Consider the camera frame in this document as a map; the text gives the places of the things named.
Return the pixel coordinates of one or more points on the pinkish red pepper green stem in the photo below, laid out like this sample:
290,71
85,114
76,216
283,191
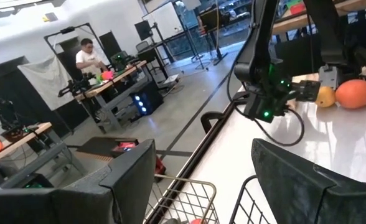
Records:
198,221

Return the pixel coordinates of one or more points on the whiteboard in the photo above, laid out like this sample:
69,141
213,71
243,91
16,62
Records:
166,18

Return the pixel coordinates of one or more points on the background wooden table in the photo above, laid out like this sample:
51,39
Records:
295,21

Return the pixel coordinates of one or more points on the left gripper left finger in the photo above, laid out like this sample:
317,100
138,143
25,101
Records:
77,208

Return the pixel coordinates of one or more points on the computer tower blue lights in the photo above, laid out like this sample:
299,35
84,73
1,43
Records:
152,97

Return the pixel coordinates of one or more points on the wooden top workbench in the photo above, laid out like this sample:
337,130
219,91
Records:
30,131
120,73

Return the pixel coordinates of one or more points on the red storage box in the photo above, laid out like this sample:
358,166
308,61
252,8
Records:
298,7

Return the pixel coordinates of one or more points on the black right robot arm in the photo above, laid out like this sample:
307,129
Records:
264,46

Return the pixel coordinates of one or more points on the office chair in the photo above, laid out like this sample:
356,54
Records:
142,46

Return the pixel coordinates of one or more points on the pink object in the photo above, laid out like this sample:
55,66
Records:
107,75

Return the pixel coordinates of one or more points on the black monitor on stand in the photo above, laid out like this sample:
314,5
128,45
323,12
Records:
143,30

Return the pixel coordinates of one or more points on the orange-tinted lemon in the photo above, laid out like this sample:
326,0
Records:
325,97

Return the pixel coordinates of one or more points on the white hanging cloth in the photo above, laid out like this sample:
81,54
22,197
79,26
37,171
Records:
47,82

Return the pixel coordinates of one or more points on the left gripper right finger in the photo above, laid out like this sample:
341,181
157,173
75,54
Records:
301,202

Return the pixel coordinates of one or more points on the person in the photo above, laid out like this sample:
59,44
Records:
86,59

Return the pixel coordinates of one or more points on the orange fruit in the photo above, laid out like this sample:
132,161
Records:
354,94

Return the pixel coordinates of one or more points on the black frame stand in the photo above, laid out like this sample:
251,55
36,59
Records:
68,30

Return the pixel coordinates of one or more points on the black bench robot arm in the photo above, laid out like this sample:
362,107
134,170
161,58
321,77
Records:
2,112
77,85

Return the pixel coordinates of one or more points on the red portable power station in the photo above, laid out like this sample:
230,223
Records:
125,145

